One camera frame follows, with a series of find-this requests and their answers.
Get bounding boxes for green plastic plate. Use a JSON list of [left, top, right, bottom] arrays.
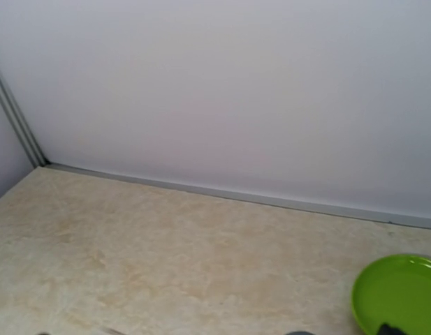
[[351, 254, 431, 334]]

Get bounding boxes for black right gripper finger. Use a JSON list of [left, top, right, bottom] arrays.
[[377, 323, 407, 335]]

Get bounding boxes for left aluminium corner post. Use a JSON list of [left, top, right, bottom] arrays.
[[0, 73, 50, 168]]

